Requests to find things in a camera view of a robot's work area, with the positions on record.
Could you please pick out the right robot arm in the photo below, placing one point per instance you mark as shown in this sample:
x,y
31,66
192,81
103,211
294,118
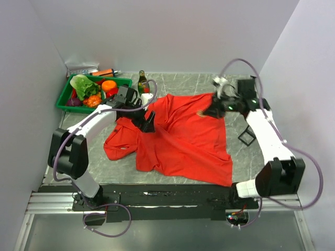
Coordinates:
x,y
282,171

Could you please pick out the toy orange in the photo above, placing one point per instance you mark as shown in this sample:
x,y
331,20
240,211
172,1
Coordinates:
x,y
108,85

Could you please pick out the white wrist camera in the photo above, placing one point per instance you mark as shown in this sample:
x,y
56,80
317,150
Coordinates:
x,y
219,83
147,98

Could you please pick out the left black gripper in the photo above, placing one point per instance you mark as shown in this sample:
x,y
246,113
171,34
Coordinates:
x,y
147,126

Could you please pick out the red toy pepper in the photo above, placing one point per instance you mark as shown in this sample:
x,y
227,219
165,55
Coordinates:
x,y
112,92

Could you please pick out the small black frame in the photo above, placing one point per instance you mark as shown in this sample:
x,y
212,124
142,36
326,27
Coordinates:
x,y
247,137

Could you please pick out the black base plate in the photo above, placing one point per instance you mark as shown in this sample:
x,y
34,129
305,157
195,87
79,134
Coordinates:
x,y
157,202

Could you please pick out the purple toy onion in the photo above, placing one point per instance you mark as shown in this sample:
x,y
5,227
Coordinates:
x,y
73,102

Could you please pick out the green glass bottle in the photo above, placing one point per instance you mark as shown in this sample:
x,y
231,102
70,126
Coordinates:
x,y
143,85

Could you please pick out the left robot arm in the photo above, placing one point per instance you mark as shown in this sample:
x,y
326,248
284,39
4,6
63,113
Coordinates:
x,y
68,155

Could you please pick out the red toy chili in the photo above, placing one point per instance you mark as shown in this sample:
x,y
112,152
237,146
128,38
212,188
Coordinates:
x,y
74,94

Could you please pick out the orange black tube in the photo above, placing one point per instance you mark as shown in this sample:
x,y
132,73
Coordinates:
x,y
106,73

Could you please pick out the orange toy pumpkin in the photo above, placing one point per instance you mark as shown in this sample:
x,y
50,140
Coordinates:
x,y
93,101

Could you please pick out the red t-shirt garment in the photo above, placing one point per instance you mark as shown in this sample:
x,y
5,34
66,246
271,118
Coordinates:
x,y
184,143

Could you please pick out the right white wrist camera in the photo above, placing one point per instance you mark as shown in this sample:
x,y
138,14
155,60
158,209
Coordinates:
x,y
219,83

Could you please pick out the green plastic basket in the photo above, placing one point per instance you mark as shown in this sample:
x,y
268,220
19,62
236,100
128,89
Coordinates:
x,y
67,92

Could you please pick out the aluminium rail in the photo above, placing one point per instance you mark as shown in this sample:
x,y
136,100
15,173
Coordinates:
x,y
62,203

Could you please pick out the toy lettuce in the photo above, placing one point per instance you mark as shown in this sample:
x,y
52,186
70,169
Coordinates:
x,y
83,86

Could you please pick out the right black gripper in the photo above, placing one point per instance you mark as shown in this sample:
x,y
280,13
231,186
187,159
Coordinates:
x,y
215,110

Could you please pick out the crumpled white packet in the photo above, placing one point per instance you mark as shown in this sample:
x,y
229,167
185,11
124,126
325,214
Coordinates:
x,y
83,68

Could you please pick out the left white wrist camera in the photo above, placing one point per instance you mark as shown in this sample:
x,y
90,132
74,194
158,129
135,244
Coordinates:
x,y
147,98

